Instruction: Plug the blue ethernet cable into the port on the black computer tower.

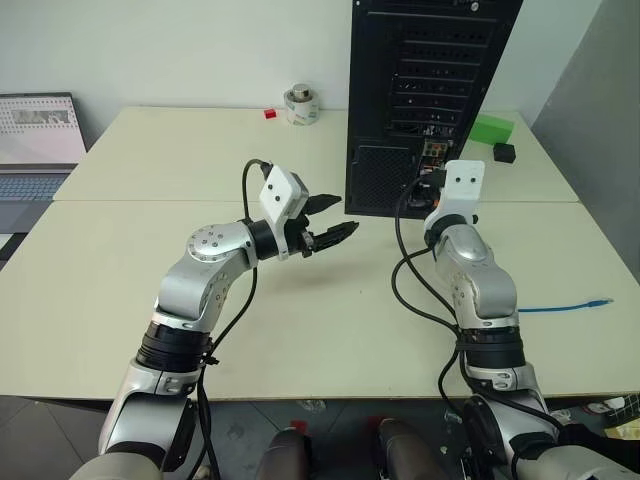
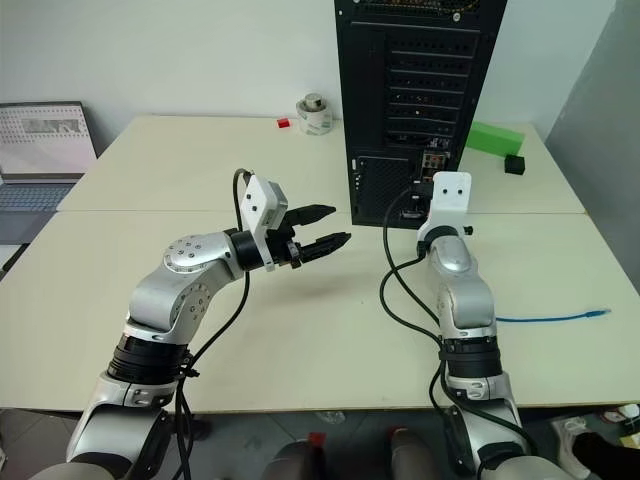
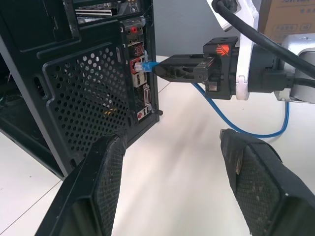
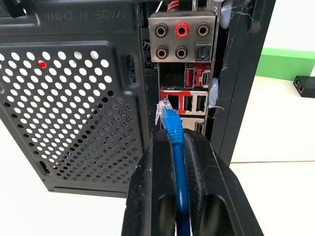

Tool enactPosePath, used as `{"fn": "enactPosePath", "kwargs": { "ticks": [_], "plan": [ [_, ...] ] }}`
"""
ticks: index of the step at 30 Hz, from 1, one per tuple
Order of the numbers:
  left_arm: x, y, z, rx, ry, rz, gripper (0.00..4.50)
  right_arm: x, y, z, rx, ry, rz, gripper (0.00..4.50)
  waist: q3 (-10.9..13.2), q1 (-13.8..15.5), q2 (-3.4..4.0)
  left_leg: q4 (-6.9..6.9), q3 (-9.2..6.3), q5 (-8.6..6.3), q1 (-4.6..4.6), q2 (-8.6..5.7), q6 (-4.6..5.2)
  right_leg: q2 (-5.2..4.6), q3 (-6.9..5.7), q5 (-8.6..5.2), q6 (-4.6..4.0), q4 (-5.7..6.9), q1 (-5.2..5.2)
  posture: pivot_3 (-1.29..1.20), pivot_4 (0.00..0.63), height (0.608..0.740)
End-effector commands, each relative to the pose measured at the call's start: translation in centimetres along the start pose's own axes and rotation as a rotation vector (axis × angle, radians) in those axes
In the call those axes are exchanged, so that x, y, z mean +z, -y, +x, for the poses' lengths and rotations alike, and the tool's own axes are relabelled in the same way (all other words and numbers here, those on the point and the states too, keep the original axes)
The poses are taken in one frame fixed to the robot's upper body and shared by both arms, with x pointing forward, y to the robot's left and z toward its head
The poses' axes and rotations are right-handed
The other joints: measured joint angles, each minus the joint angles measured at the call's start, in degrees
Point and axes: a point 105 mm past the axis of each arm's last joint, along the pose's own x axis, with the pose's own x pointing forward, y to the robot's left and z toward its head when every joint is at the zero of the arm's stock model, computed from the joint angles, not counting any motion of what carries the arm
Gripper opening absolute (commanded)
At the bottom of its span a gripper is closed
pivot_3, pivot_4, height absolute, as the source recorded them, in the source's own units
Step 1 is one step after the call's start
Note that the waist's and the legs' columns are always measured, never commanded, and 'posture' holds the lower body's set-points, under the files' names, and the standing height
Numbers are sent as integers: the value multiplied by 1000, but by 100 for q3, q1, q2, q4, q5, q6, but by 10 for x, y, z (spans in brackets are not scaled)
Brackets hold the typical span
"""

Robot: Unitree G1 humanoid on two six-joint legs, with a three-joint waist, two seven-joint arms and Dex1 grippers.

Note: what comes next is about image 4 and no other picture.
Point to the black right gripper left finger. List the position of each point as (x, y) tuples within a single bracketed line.
[(147, 186)]

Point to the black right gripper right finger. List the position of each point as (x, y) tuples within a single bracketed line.
[(221, 186)]

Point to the small black adapter box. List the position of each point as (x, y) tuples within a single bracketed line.
[(305, 86)]

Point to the green block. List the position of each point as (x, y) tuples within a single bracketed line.
[(286, 63)]

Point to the black computer tower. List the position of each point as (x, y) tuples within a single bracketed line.
[(86, 98)]

